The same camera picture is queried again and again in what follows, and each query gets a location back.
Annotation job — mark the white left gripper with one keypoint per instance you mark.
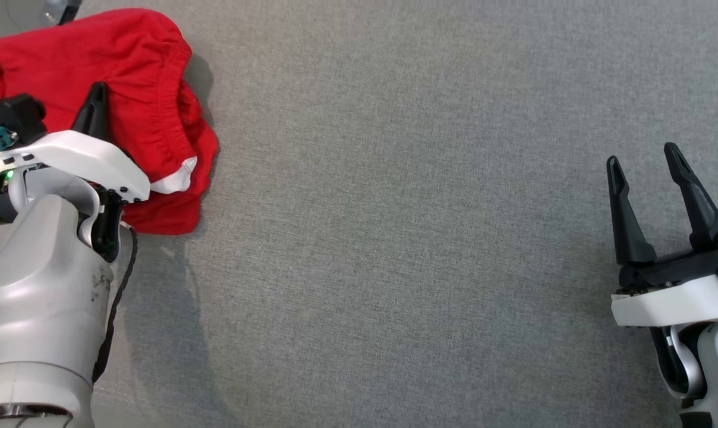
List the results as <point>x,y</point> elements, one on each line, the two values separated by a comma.
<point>79,153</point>

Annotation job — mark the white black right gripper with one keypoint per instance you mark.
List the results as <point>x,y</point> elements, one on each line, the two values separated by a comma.
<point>674,300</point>

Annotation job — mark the red shorts with white stripe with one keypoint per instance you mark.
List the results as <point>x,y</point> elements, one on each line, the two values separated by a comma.
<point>139,71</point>

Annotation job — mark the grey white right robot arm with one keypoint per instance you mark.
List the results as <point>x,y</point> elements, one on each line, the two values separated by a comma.
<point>715,380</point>

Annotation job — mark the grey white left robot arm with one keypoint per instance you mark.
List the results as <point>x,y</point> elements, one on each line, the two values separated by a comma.
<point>32,297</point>

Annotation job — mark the grey round metal foot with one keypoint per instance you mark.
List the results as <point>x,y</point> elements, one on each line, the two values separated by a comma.
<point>59,10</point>

